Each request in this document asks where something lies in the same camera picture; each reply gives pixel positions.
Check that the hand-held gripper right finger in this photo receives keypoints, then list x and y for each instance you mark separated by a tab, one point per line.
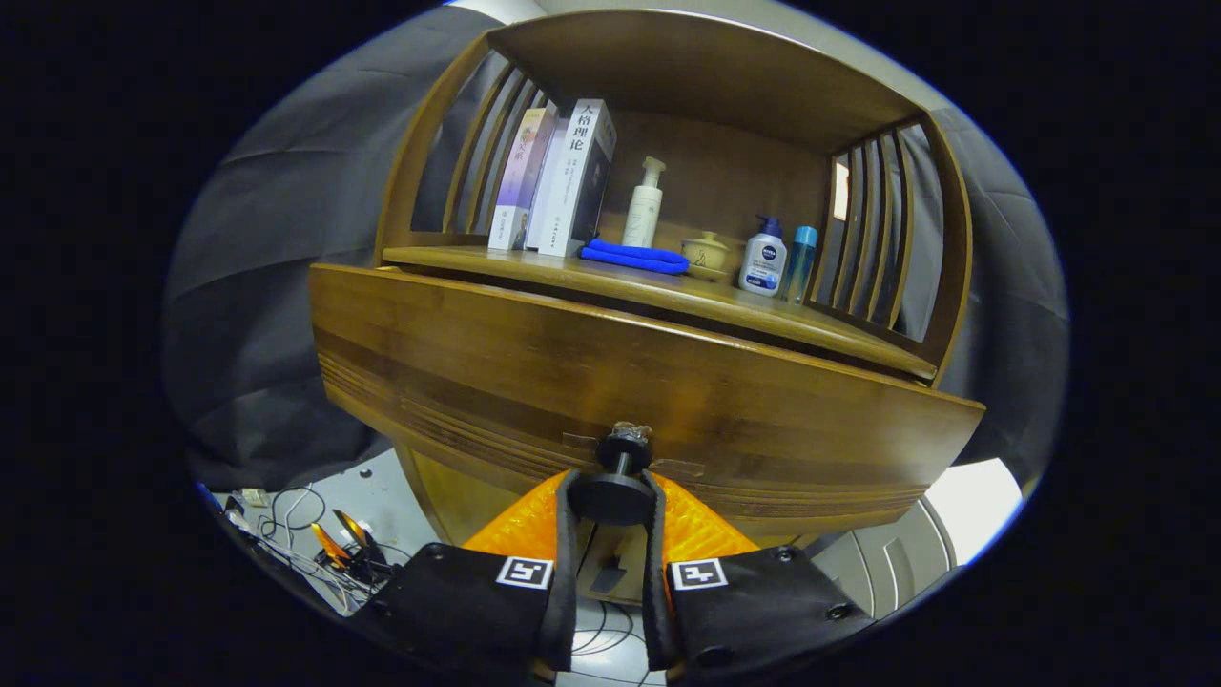
652	611

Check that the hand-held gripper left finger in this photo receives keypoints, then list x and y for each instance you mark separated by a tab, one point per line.
565	592

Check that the wooden drawer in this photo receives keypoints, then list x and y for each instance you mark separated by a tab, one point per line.
572	363

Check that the wooden countertop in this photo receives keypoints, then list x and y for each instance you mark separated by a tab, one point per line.
725	301

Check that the wooden cabinet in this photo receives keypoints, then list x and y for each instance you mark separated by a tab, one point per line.
725	181

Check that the orange black gripper tool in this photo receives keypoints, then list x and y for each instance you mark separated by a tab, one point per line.
358	558

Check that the blue folded cloth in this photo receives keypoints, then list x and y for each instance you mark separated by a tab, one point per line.
634	258

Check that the beige lidded teacup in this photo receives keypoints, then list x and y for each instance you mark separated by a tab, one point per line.
708	256

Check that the white blue-label pump bottle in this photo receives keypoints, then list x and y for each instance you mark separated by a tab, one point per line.
761	262

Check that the teal clear bottle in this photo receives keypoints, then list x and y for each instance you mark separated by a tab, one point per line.
799	267

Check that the white book with portrait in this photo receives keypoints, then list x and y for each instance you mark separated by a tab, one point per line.
572	181

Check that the purple book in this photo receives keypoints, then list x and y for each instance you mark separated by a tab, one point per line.
520	181

